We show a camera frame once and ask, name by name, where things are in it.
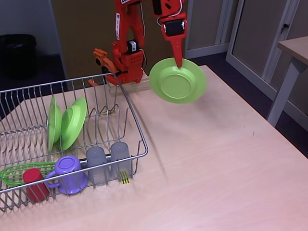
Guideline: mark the red-orange gripper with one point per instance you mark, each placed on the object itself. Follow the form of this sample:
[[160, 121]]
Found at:
[[173, 28]]

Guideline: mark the green plastic plate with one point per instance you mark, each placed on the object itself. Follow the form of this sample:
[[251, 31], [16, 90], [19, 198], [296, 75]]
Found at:
[[176, 84], [54, 125], [72, 127]]

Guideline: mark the smoky translucent plastic cup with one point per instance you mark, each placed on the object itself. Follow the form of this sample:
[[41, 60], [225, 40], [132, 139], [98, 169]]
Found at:
[[120, 156]]

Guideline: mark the pale translucent plastic cup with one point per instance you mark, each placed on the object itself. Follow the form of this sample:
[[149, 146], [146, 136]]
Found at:
[[96, 161]]

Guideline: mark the purple plastic mug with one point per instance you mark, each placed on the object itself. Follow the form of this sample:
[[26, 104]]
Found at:
[[69, 173]]

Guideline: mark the red plastic cup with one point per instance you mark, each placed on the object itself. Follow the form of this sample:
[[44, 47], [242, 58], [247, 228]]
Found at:
[[33, 183]]

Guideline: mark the red-orange robot arm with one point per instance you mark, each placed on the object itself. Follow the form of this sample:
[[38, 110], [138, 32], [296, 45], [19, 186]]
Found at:
[[127, 29]]

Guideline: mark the wooden base block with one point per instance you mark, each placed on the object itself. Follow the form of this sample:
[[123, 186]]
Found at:
[[142, 85]]

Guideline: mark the orange clamp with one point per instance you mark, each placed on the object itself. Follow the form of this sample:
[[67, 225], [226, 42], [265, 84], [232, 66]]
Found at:
[[99, 56]]

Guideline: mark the grey cabinet with lock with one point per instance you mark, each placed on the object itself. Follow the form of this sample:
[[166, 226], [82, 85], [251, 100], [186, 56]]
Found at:
[[260, 29]]

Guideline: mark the yellow black striped tape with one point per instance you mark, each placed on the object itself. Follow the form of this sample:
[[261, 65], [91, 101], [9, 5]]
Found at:
[[109, 112], [125, 178]]

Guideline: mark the brown board panel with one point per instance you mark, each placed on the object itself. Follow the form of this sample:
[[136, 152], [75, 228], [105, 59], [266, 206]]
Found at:
[[84, 36]]

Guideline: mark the beige side table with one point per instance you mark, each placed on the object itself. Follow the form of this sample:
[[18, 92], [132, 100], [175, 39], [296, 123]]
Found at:
[[296, 44]]

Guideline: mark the black trash bin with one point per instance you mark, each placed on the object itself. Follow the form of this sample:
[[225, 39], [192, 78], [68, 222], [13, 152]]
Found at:
[[16, 55]]

